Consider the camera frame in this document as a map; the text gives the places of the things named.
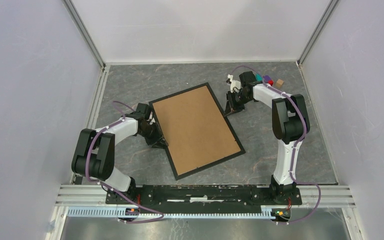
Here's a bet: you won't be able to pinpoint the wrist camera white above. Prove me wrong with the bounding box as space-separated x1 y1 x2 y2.
148 112 156 125
226 74 242 94

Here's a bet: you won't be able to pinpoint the tan wooden cube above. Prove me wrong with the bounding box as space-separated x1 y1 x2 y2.
275 78 284 89

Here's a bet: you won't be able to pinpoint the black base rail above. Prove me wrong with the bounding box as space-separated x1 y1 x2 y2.
105 184 303 215

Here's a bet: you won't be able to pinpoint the purple cube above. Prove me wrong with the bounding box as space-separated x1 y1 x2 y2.
262 75 273 83

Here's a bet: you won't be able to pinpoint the purple cable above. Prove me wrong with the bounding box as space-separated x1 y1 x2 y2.
230 64 322 225
84 100 165 225

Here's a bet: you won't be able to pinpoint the brown backing board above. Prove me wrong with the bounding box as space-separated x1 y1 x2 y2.
152 85 243 176

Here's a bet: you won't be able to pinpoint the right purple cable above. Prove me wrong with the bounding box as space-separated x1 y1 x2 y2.
230 64 322 225

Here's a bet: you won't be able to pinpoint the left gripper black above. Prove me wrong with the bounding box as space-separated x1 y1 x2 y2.
138 121 168 150

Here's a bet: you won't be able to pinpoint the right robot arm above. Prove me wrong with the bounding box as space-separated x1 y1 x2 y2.
224 71 310 204

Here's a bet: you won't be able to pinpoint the teal cube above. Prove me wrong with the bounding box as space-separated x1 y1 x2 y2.
255 74 263 82

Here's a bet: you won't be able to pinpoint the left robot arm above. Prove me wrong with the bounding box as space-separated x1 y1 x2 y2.
71 103 168 204

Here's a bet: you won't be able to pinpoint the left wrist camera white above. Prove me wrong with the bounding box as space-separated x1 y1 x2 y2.
148 112 156 125

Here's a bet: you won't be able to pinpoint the aluminium frame rails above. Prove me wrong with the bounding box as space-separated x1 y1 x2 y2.
45 0 364 240

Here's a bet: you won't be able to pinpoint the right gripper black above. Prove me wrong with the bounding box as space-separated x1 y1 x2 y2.
223 90 252 117

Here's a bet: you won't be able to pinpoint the black picture frame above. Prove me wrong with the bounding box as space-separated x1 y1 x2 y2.
148 82 247 181

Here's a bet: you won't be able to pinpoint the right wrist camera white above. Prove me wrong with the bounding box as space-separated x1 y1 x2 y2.
226 74 242 94

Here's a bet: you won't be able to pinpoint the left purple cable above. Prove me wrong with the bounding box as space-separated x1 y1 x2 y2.
84 100 165 225

